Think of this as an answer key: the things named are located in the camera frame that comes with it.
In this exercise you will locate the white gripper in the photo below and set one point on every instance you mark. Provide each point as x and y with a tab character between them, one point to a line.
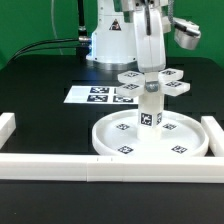
150	48

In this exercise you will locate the white cross-shaped table base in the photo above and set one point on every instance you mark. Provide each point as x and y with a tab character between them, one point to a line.
133	83

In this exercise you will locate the white round table top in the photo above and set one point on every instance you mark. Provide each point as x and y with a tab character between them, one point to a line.
177	136

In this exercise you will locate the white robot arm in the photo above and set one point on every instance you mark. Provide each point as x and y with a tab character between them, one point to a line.
130	33

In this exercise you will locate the white marker sheet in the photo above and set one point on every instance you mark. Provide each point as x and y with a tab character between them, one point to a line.
97	95

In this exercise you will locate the white right fence bar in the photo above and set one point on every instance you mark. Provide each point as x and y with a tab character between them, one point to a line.
215	134

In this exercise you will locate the white fence bar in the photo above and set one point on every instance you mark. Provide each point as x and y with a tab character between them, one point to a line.
110	168
7	127
215	134

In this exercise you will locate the white left fence bar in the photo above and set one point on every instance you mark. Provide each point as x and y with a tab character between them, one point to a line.
7	127

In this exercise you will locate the white front fence bar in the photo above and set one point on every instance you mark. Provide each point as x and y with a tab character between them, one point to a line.
110	168

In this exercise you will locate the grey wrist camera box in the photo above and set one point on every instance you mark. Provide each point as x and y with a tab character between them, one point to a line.
187	34

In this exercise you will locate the black upright cable connector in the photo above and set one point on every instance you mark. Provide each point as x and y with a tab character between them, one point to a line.
82	32

